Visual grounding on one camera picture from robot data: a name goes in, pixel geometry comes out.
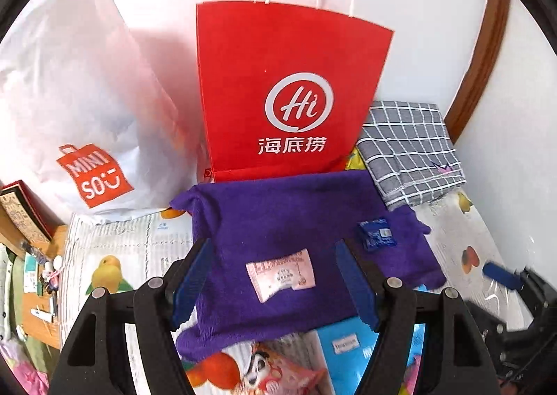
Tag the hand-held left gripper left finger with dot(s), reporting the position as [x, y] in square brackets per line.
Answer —
[191, 286]

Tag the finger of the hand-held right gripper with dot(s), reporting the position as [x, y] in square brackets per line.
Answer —
[500, 275]

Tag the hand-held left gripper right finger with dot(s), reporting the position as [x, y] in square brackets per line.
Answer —
[357, 286]

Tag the pink candy packet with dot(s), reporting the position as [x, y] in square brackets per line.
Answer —
[283, 275]

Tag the pink cartoon snack packet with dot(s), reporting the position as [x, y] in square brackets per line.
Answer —
[278, 373]

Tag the small blue packet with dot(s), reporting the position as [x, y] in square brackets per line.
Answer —
[377, 235]

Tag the fruit print tablecloth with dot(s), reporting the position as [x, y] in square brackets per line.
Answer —
[130, 242]

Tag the blue tissue pack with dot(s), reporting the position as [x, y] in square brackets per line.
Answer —
[343, 360]

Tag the purple cloth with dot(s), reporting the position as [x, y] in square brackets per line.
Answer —
[270, 212]

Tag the grey checked folded cloth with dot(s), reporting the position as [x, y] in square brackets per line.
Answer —
[404, 147]

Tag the green cloth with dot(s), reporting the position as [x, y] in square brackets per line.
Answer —
[32, 356]

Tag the red patterned box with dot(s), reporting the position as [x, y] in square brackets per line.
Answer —
[26, 203]

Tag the pink cloth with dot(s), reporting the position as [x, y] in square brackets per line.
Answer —
[21, 373]

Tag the white plastic bag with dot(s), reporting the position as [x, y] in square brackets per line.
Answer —
[87, 95]

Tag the red paper bag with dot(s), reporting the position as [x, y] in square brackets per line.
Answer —
[283, 51]

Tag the brown wooden door frame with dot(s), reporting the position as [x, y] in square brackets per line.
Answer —
[487, 51]

